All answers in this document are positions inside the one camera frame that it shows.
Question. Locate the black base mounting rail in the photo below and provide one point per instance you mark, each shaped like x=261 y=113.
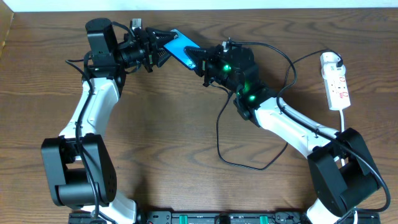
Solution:
x=165 y=217

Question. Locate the white charger adapter plug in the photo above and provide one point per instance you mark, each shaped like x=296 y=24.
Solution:
x=332 y=65

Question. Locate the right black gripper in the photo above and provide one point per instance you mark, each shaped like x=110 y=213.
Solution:
x=208 y=66

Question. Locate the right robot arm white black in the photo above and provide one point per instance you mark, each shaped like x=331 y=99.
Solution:
x=343 y=171

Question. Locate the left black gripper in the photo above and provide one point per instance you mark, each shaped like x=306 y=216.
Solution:
x=149 y=50

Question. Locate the blue screen Galaxy smartphone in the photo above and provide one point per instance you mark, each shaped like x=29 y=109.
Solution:
x=177 y=46

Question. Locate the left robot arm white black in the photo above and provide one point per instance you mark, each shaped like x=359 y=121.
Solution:
x=79 y=170

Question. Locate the white power strip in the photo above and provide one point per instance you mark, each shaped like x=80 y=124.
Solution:
x=337 y=93

